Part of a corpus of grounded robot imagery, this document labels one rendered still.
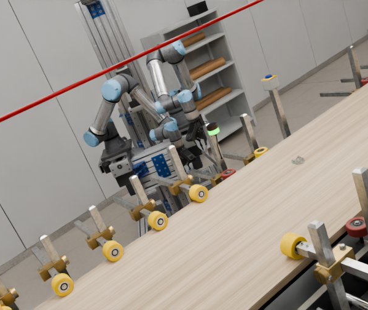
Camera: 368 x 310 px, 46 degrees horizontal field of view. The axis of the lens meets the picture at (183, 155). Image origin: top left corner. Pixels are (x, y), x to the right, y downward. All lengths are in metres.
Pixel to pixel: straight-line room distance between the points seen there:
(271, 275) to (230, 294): 0.15
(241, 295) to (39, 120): 3.60
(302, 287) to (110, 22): 2.15
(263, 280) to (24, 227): 3.61
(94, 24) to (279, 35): 4.03
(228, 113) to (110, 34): 3.13
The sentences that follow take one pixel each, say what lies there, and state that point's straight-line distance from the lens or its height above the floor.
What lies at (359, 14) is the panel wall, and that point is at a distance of 8.24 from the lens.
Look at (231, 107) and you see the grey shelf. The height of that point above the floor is 0.26.
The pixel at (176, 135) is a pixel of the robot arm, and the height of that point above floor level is 1.10.
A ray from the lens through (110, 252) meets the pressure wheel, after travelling 1.95.
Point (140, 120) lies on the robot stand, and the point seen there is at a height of 1.14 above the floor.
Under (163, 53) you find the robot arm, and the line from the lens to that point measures 2.67.
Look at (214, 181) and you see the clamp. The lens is 2.38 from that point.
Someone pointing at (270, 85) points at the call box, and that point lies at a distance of 2.58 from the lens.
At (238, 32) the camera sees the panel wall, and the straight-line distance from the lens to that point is 6.15.
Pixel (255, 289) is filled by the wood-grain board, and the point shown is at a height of 0.90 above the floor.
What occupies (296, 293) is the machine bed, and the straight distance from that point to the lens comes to 1.65.
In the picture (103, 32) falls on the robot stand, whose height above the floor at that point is 1.79.
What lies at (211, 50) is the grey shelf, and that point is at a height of 1.06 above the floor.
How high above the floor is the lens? 1.82
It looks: 19 degrees down
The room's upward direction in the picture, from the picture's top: 22 degrees counter-clockwise
